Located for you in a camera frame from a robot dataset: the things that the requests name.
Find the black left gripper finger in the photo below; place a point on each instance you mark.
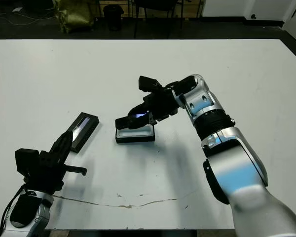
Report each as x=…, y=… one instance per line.
x=67, y=149
x=60, y=143

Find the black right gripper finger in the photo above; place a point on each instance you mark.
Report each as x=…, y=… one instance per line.
x=140, y=123
x=140, y=108

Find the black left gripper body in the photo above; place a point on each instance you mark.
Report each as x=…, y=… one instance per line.
x=49, y=172

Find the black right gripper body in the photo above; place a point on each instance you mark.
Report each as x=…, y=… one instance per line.
x=162, y=103

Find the black box lid camera print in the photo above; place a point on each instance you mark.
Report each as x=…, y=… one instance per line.
x=87, y=130

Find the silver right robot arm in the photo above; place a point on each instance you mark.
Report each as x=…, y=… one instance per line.
x=236, y=160

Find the black box base white insert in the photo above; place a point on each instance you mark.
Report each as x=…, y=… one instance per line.
x=135, y=139

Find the black bin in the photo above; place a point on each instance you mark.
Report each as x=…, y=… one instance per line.
x=113, y=17

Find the yellow plastic bag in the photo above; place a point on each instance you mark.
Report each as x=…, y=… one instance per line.
x=76, y=17

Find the small black caster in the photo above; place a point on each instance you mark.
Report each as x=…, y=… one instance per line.
x=253, y=17

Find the white power strip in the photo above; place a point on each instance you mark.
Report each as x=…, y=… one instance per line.
x=17, y=10

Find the black left wrist camera housing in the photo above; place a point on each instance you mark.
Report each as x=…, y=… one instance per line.
x=27, y=163

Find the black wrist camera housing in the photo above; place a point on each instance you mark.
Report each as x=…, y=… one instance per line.
x=148, y=84
x=27, y=163

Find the black right wrist camera housing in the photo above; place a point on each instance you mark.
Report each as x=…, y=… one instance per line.
x=148, y=84

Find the dark table frame bar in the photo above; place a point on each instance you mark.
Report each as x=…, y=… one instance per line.
x=123, y=233

